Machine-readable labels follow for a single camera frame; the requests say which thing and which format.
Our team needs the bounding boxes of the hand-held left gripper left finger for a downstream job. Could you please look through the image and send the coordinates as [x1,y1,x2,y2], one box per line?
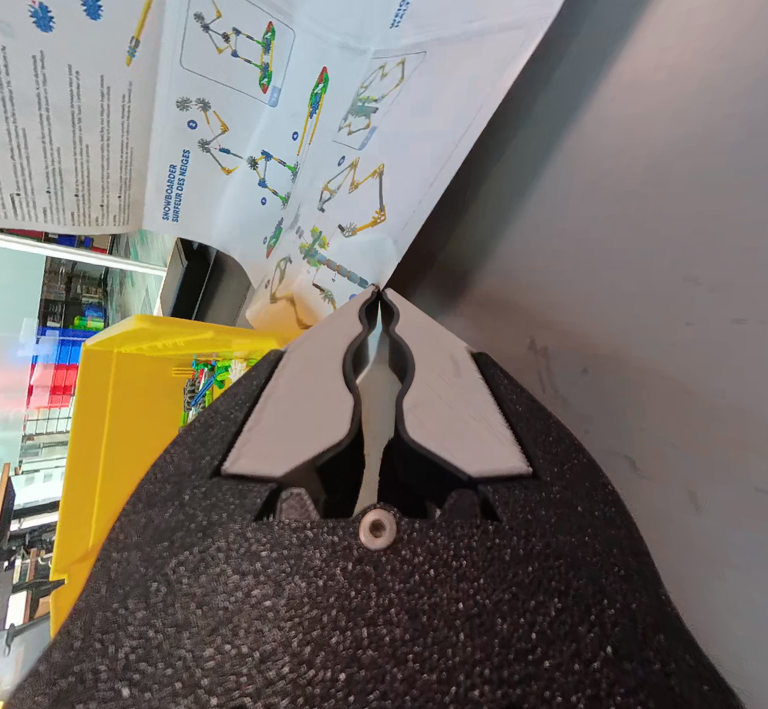
[221,289,380,482]

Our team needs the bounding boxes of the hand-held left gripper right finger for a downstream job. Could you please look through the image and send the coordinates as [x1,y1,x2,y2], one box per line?
[381,289,534,482]

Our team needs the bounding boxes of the pile of toy pieces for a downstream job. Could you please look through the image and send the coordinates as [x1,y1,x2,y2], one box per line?
[180,354,249,424]

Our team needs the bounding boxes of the yellow plastic bin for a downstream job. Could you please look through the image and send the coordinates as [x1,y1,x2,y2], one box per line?
[48,316,303,640]

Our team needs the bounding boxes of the grey desk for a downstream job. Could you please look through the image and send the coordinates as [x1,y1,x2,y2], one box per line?
[390,0,768,709]

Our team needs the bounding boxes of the blue storage crates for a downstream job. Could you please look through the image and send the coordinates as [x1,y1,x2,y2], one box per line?
[22,323,94,424]

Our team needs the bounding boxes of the printed instruction sheet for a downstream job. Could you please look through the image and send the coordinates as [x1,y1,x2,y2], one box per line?
[0,0,598,332]

